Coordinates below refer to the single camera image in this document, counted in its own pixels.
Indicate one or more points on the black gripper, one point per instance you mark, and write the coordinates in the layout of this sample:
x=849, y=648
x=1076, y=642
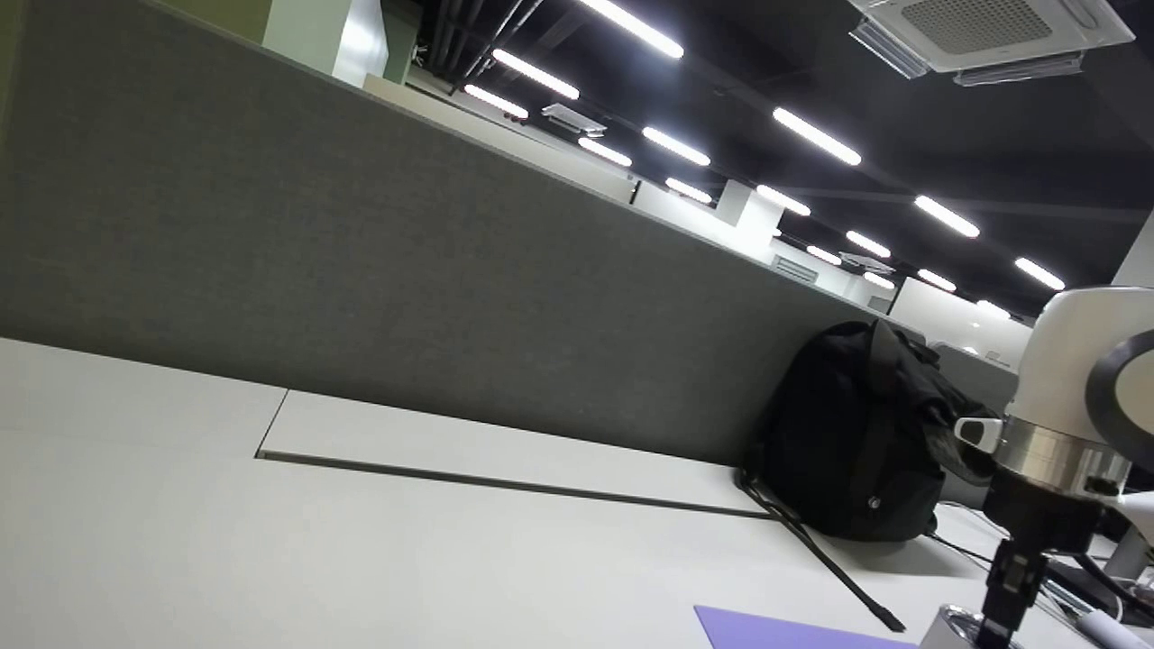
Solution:
x=1032, y=515

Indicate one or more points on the purple mat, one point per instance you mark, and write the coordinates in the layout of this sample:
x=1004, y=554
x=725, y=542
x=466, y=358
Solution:
x=795, y=628

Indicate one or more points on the black backpack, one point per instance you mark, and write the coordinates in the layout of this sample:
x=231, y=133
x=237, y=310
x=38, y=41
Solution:
x=853, y=435

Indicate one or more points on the long ceiling light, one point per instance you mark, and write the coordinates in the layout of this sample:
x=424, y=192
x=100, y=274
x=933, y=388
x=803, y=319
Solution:
x=784, y=198
x=939, y=277
x=604, y=152
x=1041, y=271
x=690, y=188
x=868, y=241
x=535, y=74
x=946, y=216
x=494, y=103
x=631, y=26
x=675, y=144
x=818, y=133

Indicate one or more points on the ceiling air conditioner unit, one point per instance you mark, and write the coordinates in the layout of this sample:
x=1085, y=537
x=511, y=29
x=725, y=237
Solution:
x=992, y=32

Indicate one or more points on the grey desk divider panel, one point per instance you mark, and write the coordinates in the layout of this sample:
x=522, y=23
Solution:
x=362, y=239

